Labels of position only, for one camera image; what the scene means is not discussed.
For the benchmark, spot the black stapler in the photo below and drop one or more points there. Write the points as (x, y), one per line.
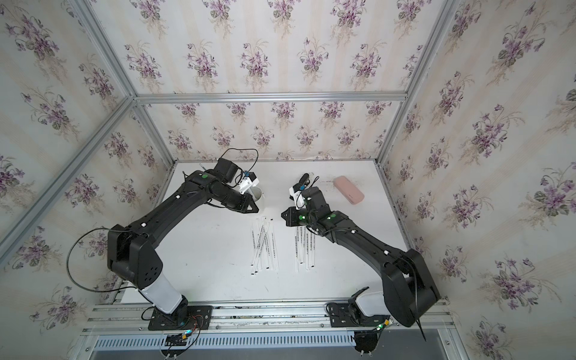
(303, 182)

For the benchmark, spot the aluminium mounting rail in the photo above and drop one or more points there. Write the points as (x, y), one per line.
(226, 317)

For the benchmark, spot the white straw cup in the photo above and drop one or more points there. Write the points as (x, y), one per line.
(257, 193)

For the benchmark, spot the pink eraser case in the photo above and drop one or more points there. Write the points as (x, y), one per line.
(348, 190)

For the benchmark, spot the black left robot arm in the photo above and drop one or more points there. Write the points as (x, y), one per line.
(131, 249)

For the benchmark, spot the eleventh straw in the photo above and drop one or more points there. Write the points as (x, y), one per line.
(274, 248)

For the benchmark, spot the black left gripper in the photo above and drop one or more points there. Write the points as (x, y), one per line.
(247, 199)

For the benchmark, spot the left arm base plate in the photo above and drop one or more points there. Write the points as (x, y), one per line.
(198, 317)

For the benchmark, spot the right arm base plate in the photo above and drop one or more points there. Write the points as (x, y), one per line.
(345, 315)

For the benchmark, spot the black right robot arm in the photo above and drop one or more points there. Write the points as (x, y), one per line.
(409, 289)

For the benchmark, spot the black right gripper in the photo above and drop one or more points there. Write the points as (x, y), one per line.
(289, 218)

